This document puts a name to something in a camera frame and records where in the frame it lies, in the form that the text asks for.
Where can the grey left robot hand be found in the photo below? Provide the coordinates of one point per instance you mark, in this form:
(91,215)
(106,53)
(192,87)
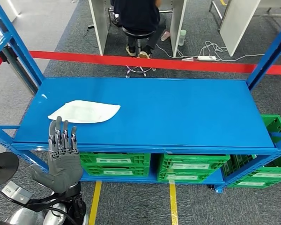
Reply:
(63,167)

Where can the white curved panel part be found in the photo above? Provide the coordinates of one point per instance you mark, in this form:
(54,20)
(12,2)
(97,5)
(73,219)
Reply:
(84,111)

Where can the blue metal shelf rack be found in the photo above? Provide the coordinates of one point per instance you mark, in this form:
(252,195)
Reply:
(143,108)

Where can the green plastic crate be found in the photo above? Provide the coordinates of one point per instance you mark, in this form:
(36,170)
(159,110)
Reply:
(164,160)
(274,124)
(232,185)
(140,171)
(135,159)
(162,177)

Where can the black round stool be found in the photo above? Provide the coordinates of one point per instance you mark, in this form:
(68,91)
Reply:
(138,33)

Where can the white partition panel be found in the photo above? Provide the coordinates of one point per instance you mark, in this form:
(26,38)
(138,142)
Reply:
(11,6)

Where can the person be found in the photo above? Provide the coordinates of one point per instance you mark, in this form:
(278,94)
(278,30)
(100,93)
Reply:
(135,15)

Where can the pink slipper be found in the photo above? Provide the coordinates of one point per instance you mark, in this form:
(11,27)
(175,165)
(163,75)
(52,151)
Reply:
(165,36)

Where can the clear plastic cup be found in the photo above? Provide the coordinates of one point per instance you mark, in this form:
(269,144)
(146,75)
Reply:
(187,59)

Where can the white plastic bottle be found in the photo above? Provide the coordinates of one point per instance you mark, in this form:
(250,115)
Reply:
(182,38)

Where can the white power strip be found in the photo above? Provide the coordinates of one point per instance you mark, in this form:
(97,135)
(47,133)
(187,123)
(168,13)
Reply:
(206,58)

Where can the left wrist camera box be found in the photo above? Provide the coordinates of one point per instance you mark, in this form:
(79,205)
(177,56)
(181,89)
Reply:
(14,192)

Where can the chrome barrier post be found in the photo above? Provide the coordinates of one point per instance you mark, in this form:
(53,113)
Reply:
(18,71)
(5,169)

